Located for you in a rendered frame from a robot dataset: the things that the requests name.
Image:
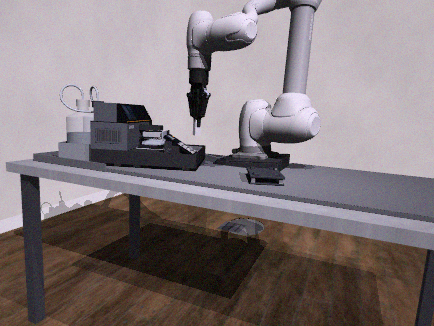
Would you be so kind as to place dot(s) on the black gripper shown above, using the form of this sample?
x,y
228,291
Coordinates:
x,y
198,97

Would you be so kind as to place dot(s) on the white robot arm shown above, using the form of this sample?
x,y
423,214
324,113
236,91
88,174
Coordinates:
x,y
291,120

